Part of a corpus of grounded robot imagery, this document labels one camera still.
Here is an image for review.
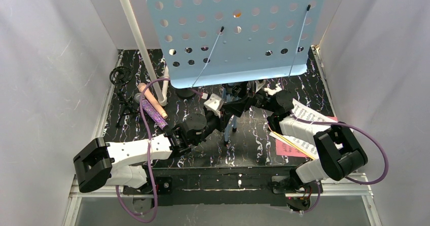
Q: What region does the purple glitter microphone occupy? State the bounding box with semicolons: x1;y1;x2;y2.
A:
134;93;168;130

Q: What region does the white PVC pipe frame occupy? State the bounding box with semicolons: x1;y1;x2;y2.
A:
113;0;170;107

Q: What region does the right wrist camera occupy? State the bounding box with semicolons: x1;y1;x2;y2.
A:
254;80;266;93

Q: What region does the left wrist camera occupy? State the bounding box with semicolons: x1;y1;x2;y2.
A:
204;93;224;118

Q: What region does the purple cable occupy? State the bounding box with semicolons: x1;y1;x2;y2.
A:
292;115;389;213
115;78;205;223

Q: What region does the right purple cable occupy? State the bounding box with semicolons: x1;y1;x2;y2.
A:
292;115;389;213

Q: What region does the blue music stand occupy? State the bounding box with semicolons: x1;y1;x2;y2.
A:
146;0;330;147

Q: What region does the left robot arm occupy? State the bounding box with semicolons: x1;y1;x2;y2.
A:
73;104;242;193

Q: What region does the black round-base microphone stand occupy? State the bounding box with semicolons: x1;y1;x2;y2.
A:
175;88;197;99

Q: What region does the pink microphone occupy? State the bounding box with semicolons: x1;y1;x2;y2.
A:
137;83;168;119

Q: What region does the white pipe piece brass end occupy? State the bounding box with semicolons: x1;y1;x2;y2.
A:
263;86;282;96

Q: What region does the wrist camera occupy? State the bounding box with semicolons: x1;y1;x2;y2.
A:
254;80;266;93
204;93;224;118

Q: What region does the pink sheet music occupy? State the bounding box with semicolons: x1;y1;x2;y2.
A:
269;116;337;160

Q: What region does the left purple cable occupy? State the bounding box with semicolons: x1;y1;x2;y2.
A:
115;78;205;223

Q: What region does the white sheet music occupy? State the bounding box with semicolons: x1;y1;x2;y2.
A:
269;132;283;141
270;98;337;160

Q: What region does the yellow sheet music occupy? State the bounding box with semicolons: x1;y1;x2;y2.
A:
268;127;318;160

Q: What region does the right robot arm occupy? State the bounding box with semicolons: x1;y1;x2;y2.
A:
224;90;368;188

